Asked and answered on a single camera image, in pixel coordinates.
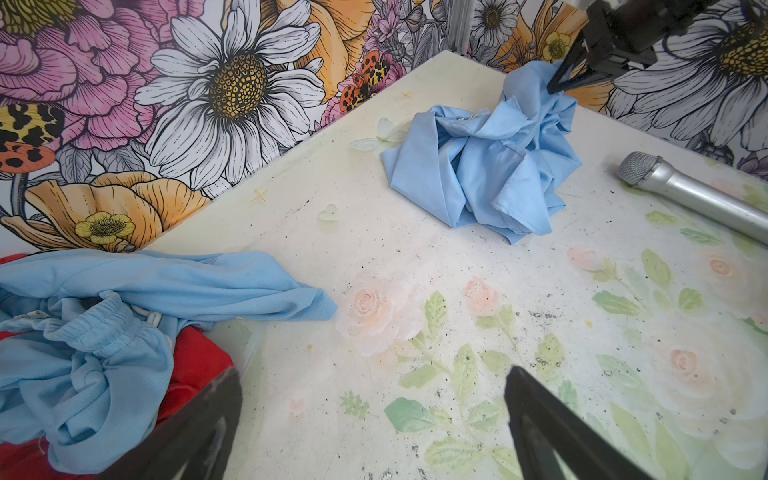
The red cloth garment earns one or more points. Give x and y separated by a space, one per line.
198 366

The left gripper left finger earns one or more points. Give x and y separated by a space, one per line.
194 443

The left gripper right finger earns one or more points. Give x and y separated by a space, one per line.
547 435

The silver microphone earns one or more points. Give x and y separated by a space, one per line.
654 174

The light blue woven shirt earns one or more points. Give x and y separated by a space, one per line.
499 169

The right aluminium corner post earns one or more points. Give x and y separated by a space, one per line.
460 14

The light blue knit shorts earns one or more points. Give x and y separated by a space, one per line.
250 285

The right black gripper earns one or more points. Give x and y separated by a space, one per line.
616 37

